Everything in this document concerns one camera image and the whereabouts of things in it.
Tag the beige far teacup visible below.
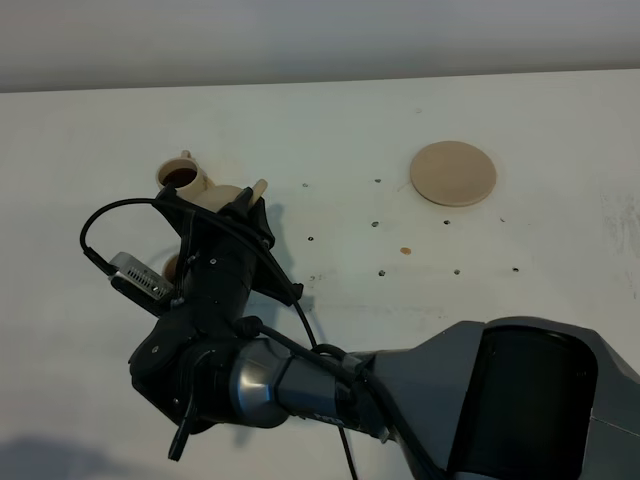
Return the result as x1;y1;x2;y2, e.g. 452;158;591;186
156;150;214;201

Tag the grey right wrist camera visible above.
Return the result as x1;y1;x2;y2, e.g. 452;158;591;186
109;252;173;317

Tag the beige teapot saucer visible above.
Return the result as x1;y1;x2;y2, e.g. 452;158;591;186
409;141;497;208

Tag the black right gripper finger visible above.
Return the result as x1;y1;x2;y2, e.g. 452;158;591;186
227;187;255;220

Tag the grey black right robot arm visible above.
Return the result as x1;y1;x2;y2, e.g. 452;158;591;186
130;187;639;479

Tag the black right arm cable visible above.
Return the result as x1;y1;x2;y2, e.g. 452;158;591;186
79;197;451;480

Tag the beige near teacup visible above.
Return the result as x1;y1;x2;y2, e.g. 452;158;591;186
162;254;179;284

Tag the beige brown teapot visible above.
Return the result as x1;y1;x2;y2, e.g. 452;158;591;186
192;179;268;213

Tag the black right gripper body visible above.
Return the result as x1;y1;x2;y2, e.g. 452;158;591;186
149;185;302;350

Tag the beige teacup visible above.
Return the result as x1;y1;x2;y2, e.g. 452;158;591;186
162;254;179;284
156;150;214;201

